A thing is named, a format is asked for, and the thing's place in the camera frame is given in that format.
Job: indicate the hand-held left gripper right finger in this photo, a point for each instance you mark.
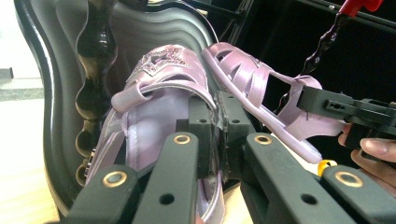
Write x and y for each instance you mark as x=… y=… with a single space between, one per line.
x=233 y=124

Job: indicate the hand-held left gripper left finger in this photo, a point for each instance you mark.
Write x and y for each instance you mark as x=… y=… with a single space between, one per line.
x=202 y=140

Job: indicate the purple star sandal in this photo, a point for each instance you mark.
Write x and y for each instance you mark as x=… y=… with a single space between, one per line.
x=155 y=124

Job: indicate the red and black shoe rack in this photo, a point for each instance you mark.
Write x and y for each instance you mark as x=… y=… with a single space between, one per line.
x=62 y=93

